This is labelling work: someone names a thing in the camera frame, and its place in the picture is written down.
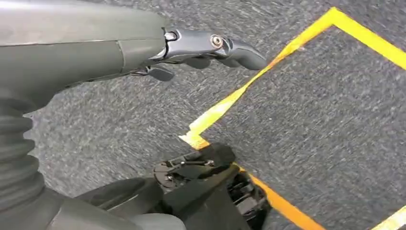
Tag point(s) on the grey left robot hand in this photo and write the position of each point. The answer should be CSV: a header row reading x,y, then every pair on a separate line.
x,y
79,47

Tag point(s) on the yellow floor tape marking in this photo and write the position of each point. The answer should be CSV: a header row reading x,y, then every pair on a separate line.
x,y
228,101

